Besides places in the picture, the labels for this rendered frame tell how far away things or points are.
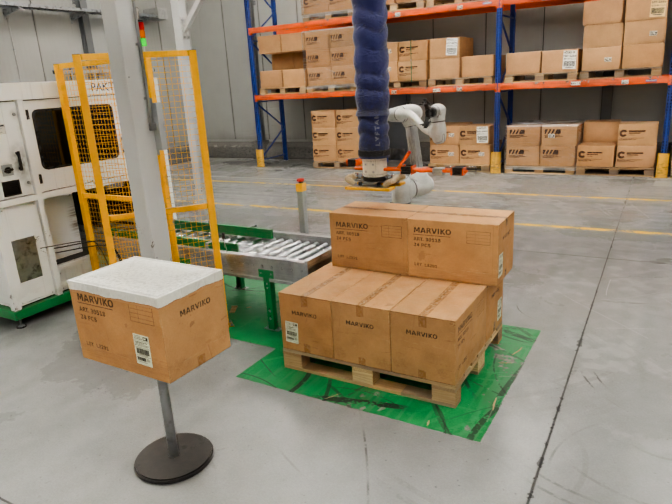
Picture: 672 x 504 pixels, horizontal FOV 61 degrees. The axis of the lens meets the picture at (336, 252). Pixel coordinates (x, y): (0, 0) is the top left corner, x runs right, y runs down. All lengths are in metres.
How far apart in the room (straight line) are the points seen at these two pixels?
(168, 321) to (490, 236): 2.02
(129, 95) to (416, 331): 2.24
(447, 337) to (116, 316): 1.73
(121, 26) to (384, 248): 2.14
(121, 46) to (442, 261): 2.38
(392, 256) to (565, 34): 8.83
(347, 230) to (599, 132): 7.88
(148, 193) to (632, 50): 8.55
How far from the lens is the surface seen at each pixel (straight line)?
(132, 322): 2.68
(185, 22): 7.23
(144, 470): 3.21
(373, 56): 3.89
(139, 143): 3.86
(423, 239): 3.79
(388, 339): 3.44
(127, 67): 3.85
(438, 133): 4.36
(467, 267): 3.75
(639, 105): 12.10
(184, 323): 2.63
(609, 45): 10.82
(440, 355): 3.34
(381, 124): 3.93
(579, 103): 12.18
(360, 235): 3.99
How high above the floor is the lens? 1.85
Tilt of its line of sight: 17 degrees down
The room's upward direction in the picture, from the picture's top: 3 degrees counter-clockwise
